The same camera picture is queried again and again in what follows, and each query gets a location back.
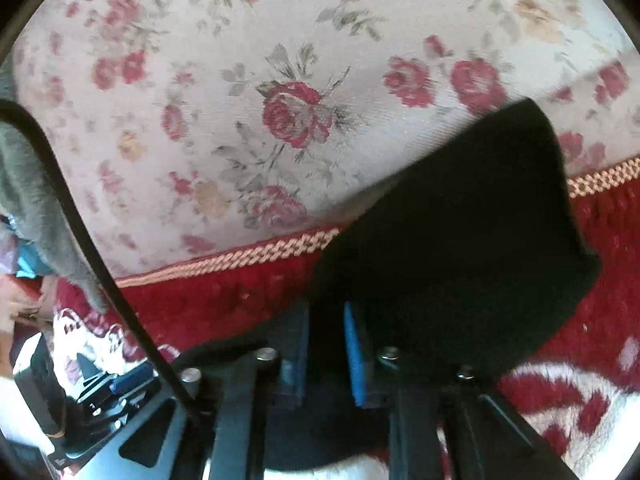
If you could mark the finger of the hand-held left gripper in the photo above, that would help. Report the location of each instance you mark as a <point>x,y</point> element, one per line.
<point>127,382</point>

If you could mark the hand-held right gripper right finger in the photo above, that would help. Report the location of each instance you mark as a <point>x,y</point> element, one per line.
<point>357,360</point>

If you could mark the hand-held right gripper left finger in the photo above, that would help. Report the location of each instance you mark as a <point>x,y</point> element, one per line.
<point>293,367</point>

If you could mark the black sock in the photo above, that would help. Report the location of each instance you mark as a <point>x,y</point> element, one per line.
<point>450,235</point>

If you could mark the red and white blanket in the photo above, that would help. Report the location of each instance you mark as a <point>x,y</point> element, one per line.
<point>200,305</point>

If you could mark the teal cloth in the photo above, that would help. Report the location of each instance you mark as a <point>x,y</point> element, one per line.
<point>30,262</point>

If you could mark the grey knit cloth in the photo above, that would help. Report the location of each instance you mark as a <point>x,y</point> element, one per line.
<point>35,200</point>

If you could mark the beige dotted pillow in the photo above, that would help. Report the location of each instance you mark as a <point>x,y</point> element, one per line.
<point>225,85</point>

